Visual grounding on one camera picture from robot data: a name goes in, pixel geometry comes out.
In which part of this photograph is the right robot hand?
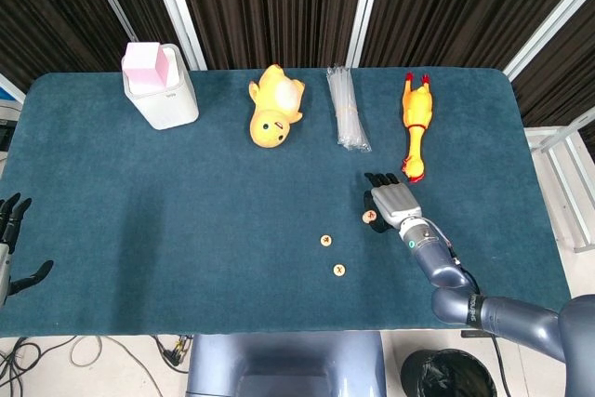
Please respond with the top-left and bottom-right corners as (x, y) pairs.
(362, 172), (424, 235)

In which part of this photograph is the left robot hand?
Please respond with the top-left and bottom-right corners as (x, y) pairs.
(0, 192), (55, 310)

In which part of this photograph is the black box device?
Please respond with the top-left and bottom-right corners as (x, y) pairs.
(0, 120), (18, 152)

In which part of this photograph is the yellow rubber chicken toy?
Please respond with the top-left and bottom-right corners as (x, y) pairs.
(401, 73), (435, 184)

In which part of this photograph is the clear bag of straws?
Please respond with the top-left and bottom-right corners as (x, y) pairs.
(325, 65), (373, 153)

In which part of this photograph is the white and blue panel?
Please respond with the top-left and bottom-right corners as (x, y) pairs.
(0, 72), (25, 105)

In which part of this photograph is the yellow plush duck toy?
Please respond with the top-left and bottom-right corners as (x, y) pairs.
(248, 63), (307, 150)

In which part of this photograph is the teal table cloth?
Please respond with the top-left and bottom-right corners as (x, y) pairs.
(0, 67), (573, 338)

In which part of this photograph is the black trash bin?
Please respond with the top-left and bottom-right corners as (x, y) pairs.
(400, 348), (498, 397)

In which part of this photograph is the blue-grey robot torso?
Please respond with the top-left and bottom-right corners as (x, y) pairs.
(185, 331), (388, 397)

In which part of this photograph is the white plastic bin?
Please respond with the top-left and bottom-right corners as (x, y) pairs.
(121, 42), (200, 131)

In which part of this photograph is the pink paper box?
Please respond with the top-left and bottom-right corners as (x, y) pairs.
(124, 42), (170, 91)

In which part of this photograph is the black floor cable bundle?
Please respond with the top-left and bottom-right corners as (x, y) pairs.
(0, 336), (61, 397)

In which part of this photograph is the grey floor cable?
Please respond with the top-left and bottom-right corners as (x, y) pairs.
(69, 335), (154, 397)

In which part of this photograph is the aluminium frame rack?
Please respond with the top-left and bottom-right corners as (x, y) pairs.
(524, 106), (595, 255)

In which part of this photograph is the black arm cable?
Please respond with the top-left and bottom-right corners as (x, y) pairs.
(446, 242), (511, 397)

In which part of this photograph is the white frame post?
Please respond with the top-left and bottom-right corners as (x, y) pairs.
(143, 0), (208, 71)
(503, 0), (595, 82)
(346, 0), (388, 68)

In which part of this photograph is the black plug cable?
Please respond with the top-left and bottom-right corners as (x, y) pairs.
(152, 334), (192, 375)

